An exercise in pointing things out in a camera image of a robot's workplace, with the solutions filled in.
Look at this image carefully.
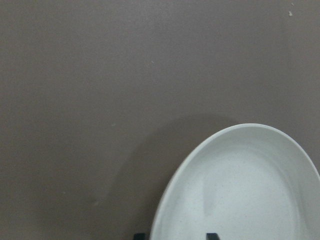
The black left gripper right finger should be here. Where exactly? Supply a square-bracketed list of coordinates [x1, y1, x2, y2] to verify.
[206, 233, 219, 240]

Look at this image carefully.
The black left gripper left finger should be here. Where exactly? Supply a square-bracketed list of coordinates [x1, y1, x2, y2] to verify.
[133, 232, 146, 240]

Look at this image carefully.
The beige round plate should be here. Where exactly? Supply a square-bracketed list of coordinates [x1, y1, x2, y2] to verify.
[150, 123, 320, 240]

